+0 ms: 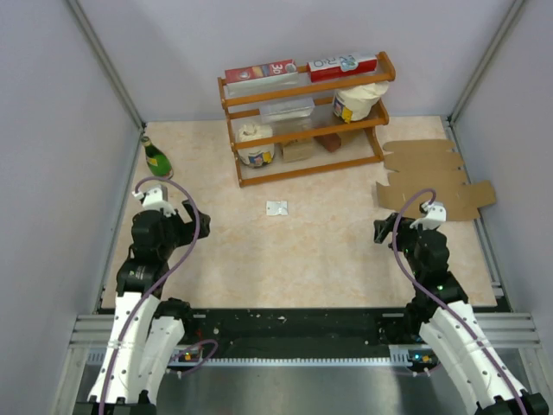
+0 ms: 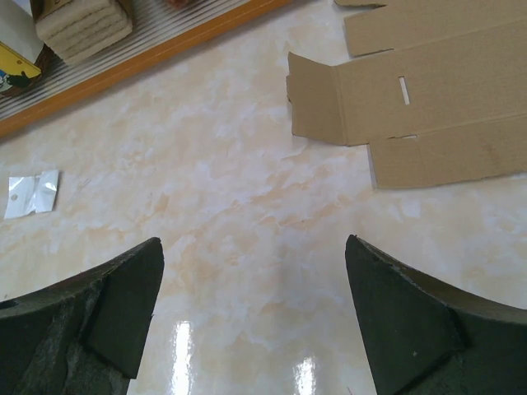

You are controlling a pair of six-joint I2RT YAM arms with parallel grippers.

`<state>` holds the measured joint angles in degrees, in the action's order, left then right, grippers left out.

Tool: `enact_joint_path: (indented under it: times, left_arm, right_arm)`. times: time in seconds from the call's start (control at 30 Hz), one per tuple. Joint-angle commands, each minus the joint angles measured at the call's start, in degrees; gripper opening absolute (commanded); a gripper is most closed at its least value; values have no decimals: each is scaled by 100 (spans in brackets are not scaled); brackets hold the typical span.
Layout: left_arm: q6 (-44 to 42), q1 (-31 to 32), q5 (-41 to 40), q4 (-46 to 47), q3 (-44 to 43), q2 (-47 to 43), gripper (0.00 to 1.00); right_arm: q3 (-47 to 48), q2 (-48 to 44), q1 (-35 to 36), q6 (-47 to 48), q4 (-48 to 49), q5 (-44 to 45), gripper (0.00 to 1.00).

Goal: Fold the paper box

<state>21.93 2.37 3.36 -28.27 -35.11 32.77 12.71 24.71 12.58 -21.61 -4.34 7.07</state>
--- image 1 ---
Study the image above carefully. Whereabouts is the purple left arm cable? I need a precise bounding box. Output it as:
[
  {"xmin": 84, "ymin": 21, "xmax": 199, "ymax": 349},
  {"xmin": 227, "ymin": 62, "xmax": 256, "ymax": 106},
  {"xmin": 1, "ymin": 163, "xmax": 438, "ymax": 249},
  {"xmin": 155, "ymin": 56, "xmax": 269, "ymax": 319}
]
[{"xmin": 98, "ymin": 176, "xmax": 200, "ymax": 415}]

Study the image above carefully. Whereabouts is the white bag shelf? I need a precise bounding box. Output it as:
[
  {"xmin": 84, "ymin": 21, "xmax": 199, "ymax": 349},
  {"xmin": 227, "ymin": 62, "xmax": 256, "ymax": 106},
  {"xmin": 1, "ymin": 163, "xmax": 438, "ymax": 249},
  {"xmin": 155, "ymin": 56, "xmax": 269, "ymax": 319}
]
[
  {"xmin": 237, "ymin": 123, "xmax": 276, "ymax": 169},
  {"xmin": 332, "ymin": 81, "xmax": 389, "ymax": 124}
]

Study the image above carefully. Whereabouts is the white bag lower shelf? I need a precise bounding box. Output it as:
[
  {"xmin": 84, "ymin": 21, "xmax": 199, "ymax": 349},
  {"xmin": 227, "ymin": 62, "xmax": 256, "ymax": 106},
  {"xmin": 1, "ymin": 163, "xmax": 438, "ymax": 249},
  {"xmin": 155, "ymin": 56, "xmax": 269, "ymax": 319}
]
[{"xmin": 237, "ymin": 123, "xmax": 276, "ymax": 169}]

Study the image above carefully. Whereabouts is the white bag upper shelf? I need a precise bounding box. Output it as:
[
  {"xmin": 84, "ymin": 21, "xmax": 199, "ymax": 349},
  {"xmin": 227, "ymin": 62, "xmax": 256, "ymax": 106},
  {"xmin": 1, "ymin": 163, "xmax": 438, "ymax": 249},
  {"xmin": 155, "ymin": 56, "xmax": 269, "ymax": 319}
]
[{"xmin": 332, "ymin": 81, "xmax": 389, "ymax": 124}]

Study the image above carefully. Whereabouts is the red foil wrap box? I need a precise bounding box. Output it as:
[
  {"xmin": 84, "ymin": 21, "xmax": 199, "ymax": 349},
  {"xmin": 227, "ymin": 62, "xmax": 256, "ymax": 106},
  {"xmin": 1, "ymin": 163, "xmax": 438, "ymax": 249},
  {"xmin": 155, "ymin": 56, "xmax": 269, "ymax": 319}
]
[{"xmin": 225, "ymin": 60, "xmax": 299, "ymax": 86}]

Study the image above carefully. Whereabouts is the green glass bottle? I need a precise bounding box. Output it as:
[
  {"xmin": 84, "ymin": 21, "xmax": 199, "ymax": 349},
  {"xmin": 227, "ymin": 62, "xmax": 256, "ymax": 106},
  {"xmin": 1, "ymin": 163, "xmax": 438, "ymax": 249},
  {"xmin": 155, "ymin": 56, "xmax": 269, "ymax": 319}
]
[{"xmin": 140, "ymin": 136, "xmax": 174, "ymax": 179}]

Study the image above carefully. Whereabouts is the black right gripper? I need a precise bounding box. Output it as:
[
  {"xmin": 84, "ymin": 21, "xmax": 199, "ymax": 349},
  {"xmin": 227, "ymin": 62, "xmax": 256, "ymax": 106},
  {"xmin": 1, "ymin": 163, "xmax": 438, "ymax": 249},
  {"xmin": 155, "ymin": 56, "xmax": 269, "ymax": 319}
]
[{"xmin": 374, "ymin": 213, "xmax": 433, "ymax": 278}]

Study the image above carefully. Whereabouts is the small clear plastic bag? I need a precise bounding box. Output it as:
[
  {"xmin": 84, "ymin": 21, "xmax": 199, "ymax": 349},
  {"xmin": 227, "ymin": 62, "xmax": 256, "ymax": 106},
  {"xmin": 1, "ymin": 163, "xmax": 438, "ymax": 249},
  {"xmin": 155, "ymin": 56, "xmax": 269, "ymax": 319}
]
[{"xmin": 265, "ymin": 201, "xmax": 289, "ymax": 216}]

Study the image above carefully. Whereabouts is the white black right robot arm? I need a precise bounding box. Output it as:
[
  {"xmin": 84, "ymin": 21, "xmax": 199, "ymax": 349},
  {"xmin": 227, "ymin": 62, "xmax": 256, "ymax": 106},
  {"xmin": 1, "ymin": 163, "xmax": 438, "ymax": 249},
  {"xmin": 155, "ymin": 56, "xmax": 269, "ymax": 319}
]
[{"xmin": 373, "ymin": 213, "xmax": 550, "ymax": 414}]

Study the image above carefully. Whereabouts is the red white toothpaste box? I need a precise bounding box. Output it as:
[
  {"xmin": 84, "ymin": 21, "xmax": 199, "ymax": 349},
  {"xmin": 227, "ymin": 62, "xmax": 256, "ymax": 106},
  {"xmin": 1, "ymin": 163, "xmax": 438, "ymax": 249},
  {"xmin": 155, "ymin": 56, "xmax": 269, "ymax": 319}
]
[{"xmin": 307, "ymin": 53, "xmax": 378, "ymax": 82}]

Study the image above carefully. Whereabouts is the clear plastic container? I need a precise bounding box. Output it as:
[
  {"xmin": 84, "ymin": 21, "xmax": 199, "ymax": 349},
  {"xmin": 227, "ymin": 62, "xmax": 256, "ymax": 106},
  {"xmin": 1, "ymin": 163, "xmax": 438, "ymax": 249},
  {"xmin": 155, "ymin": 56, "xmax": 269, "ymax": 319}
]
[{"xmin": 259, "ymin": 98, "xmax": 315, "ymax": 123}]

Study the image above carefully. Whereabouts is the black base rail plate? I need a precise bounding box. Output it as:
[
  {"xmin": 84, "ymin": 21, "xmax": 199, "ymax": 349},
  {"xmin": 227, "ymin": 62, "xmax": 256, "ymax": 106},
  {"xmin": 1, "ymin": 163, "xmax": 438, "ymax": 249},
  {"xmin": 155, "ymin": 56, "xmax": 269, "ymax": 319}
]
[{"xmin": 178, "ymin": 308, "xmax": 423, "ymax": 359}]

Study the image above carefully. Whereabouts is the red brown brick block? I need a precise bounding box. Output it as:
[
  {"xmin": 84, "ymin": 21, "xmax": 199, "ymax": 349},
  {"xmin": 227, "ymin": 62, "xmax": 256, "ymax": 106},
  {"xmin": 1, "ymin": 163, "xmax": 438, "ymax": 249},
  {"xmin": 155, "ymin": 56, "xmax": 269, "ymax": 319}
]
[{"xmin": 315, "ymin": 133, "xmax": 342, "ymax": 153}]

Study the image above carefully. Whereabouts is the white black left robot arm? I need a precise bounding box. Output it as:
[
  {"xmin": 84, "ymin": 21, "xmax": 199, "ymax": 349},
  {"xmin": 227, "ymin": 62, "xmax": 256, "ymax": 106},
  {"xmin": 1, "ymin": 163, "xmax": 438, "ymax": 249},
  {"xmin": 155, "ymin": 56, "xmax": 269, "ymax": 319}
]
[{"xmin": 73, "ymin": 200, "xmax": 210, "ymax": 414}]

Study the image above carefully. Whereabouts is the orange wooden shelf rack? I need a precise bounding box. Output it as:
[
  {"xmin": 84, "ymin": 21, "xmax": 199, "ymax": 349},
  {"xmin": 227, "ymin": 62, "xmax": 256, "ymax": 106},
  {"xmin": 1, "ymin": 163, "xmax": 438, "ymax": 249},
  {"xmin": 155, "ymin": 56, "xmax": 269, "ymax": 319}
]
[{"xmin": 218, "ymin": 51, "xmax": 396, "ymax": 188}]

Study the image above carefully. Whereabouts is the aluminium frame rail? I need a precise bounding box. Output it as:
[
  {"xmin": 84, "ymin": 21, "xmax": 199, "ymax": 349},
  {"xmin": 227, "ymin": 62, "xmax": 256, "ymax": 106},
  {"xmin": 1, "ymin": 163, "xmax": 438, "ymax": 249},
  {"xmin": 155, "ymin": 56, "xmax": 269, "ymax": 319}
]
[{"xmin": 69, "ymin": 310, "xmax": 541, "ymax": 368}]

